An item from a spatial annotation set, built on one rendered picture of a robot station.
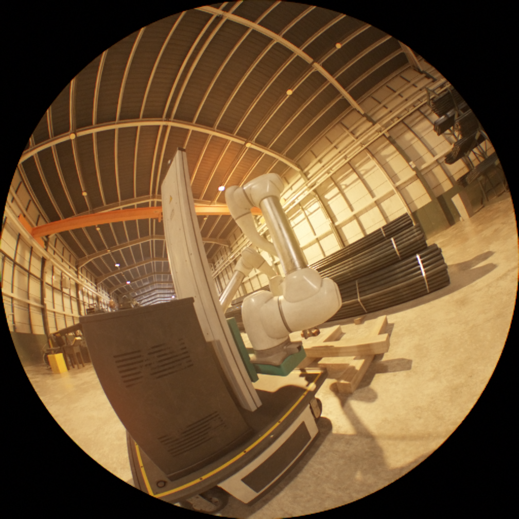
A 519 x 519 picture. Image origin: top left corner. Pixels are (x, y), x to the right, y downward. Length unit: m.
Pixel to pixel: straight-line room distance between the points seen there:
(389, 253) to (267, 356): 1.88
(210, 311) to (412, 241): 2.08
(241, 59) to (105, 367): 9.51
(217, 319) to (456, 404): 1.12
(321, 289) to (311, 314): 0.09
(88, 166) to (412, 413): 12.00
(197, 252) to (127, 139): 9.90
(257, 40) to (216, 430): 9.93
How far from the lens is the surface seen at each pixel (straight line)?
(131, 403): 0.49
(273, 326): 0.60
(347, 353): 1.35
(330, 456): 0.90
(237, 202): 0.86
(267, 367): 0.67
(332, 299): 0.57
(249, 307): 0.61
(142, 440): 0.55
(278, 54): 9.71
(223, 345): 0.64
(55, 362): 6.42
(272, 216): 0.72
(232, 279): 1.30
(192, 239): 0.71
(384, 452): 0.86
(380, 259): 2.25
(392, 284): 2.14
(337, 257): 2.95
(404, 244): 2.17
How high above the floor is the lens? 0.78
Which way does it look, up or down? 13 degrees up
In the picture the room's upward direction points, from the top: 20 degrees counter-clockwise
